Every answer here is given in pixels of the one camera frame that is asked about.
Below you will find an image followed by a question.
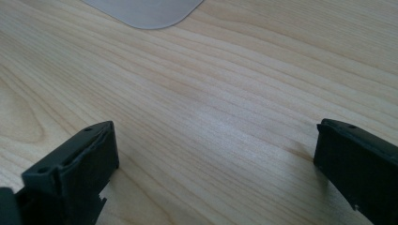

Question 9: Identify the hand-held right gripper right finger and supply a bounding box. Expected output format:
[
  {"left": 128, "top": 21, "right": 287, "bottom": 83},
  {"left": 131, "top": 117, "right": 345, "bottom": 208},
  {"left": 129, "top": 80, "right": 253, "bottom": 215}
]
[{"left": 313, "top": 118, "right": 398, "bottom": 225}]

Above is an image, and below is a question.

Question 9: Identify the grey flat mat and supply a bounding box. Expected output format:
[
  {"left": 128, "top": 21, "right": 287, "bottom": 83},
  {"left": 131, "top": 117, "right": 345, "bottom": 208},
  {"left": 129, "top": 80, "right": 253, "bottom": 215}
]
[{"left": 82, "top": 0, "right": 205, "bottom": 30}]

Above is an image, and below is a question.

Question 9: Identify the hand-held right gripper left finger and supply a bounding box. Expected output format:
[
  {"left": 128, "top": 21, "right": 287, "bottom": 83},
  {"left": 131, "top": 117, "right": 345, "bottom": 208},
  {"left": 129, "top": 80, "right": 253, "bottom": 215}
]
[{"left": 15, "top": 120, "right": 120, "bottom": 225}]

